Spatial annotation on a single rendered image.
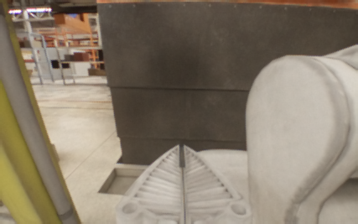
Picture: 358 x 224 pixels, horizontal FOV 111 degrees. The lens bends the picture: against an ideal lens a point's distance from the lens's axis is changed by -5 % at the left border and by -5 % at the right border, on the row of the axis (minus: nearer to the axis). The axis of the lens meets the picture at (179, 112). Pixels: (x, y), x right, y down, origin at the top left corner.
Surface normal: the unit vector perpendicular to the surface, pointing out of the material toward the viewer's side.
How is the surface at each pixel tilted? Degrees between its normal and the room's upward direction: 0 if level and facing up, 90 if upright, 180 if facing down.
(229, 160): 70
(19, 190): 90
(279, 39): 90
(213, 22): 90
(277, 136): 90
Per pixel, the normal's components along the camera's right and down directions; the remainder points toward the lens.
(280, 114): -1.00, -0.02
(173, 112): -0.04, 0.33
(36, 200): 1.00, 0.03
